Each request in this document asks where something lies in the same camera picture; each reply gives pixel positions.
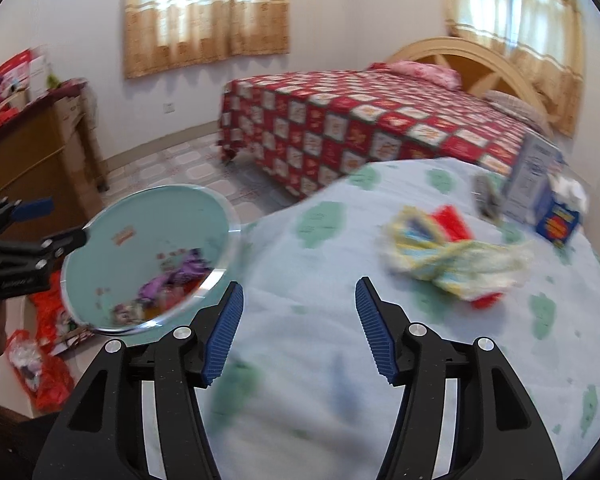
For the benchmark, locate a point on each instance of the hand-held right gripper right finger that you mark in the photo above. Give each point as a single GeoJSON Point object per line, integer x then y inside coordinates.
{"type": "Point", "coordinates": [375, 330]}

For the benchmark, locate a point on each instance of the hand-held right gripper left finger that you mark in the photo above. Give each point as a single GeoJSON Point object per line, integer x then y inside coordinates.
{"type": "Point", "coordinates": [225, 335]}

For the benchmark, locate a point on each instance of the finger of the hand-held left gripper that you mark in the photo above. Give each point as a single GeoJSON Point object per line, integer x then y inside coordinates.
{"type": "Point", "coordinates": [50, 250]}
{"type": "Point", "coordinates": [35, 209]}

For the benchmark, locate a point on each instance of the purple foil wrapper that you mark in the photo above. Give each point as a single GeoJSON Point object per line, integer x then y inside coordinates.
{"type": "Point", "coordinates": [180, 270]}

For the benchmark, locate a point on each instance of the teal plastic basin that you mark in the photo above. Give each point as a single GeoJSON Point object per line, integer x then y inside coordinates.
{"type": "Point", "coordinates": [145, 220]}

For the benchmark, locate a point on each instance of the large red plastic bag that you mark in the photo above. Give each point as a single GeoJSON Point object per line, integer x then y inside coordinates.
{"type": "Point", "coordinates": [47, 310]}

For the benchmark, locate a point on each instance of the brown wooden cabinet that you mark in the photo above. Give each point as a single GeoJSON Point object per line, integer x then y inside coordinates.
{"type": "Point", "coordinates": [30, 160]}

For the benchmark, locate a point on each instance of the printed cardboard box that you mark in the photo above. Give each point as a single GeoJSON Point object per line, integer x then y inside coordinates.
{"type": "Point", "coordinates": [75, 337]}

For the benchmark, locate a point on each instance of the flat red box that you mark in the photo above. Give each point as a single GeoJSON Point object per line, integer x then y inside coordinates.
{"type": "Point", "coordinates": [5, 117]}

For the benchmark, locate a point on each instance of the small red plastic bag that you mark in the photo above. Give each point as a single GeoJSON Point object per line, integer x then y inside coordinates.
{"type": "Point", "coordinates": [50, 380]}

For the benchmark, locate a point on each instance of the yellow plastic bag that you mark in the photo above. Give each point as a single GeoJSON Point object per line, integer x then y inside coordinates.
{"type": "Point", "coordinates": [455, 260]}

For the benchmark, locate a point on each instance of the red plastic scrap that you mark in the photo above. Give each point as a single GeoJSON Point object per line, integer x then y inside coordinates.
{"type": "Point", "coordinates": [486, 301]}

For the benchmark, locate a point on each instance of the red ribbed wrapper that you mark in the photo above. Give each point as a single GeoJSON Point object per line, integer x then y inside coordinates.
{"type": "Point", "coordinates": [452, 222]}

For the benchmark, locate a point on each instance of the red white open box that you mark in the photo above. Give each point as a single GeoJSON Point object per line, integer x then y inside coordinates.
{"type": "Point", "coordinates": [22, 67]}

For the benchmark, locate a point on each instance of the bed with red quilt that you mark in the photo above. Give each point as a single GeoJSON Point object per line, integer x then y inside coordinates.
{"type": "Point", "coordinates": [360, 125]}

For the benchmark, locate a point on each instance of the small blue red box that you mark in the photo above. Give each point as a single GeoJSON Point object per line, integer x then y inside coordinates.
{"type": "Point", "coordinates": [557, 225]}

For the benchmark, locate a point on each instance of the white blue carton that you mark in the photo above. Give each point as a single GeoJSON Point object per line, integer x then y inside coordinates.
{"type": "Point", "coordinates": [530, 180]}

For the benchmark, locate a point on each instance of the white plastic bottle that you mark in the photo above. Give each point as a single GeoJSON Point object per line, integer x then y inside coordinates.
{"type": "Point", "coordinates": [572, 192]}

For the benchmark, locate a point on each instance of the wide beige window curtain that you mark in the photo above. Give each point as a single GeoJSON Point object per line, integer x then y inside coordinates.
{"type": "Point", "coordinates": [205, 25]}

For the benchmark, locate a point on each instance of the pink pillow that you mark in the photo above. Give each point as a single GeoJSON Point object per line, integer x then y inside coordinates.
{"type": "Point", "coordinates": [420, 74]}

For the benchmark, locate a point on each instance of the striped pillow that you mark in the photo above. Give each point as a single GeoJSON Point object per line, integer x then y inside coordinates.
{"type": "Point", "coordinates": [517, 107]}

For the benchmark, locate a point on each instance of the cream wooden headboard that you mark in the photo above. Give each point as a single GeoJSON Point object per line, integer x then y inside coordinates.
{"type": "Point", "coordinates": [480, 60]}

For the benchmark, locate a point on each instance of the long beige window curtain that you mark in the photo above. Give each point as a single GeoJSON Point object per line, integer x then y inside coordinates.
{"type": "Point", "coordinates": [530, 45]}

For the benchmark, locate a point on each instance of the white wall socket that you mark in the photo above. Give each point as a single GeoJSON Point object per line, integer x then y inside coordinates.
{"type": "Point", "coordinates": [169, 107]}

